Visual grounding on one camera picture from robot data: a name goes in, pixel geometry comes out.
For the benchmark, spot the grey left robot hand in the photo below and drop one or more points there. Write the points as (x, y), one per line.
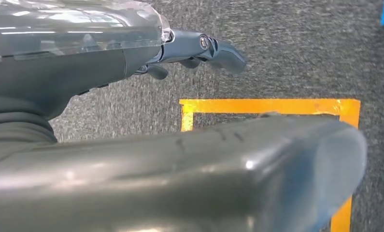
(67, 64)

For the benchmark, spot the ribbed grey left arm sleeve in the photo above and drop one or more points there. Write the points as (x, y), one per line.
(15, 134)

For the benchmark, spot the yellow tape floor square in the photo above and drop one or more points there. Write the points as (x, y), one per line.
(259, 106)

